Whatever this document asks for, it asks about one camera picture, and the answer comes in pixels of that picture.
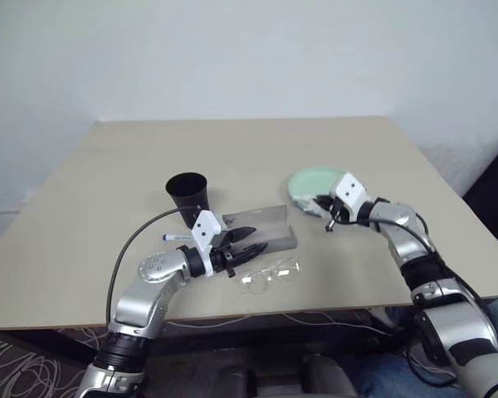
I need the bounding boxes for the light grey rounded shape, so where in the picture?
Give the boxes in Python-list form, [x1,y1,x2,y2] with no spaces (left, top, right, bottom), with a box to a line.
[301,352,359,398]

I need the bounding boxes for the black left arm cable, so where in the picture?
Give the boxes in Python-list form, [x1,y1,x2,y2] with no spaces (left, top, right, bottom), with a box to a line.
[105,206,203,328]

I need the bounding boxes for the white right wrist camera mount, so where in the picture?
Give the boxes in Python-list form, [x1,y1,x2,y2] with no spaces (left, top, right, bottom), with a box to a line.
[329,173,369,221]

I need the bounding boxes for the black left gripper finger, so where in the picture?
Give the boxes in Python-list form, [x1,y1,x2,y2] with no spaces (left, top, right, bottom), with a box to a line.
[227,226,257,245]
[233,241,270,267]

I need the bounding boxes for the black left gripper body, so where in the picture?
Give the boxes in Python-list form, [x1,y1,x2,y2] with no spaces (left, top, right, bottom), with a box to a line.
[208,231,239,280]

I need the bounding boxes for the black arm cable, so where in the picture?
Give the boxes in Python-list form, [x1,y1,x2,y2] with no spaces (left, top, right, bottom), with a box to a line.
[371,197,498,357]
[105,206,203,328]

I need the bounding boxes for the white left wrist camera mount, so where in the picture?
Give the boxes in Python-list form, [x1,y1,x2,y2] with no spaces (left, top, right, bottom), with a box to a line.
[189,209,224,278]

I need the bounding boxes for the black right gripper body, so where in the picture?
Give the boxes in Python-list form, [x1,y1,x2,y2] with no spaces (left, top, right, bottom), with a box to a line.
[315,191,352,232]

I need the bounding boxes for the grey glasses case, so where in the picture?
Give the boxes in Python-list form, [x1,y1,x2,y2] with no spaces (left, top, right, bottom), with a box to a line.
[221,202,298,255]

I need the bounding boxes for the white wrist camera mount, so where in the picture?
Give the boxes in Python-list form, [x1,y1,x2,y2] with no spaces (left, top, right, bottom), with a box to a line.
[329,173,369,221]
[189,209,224,278]

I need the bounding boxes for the person's blue jeans leg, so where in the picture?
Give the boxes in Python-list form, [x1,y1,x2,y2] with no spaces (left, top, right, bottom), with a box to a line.
[350,296,498,398]

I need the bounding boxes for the light green plate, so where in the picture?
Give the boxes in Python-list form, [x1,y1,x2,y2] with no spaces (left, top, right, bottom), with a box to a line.
[286,166,346,219]

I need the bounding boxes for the thin white cable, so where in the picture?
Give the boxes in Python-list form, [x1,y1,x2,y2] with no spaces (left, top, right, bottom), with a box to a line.
[57,311,402,345]

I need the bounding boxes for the black plastic cup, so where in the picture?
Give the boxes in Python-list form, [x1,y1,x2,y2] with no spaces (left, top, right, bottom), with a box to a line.
[165,172,212,230]

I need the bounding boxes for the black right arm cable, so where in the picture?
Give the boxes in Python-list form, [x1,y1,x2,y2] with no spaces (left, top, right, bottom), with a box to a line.
[371,197,498,357]

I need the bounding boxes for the clear frame glasses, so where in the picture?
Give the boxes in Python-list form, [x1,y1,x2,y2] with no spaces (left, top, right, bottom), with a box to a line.
[233,255,305,297]

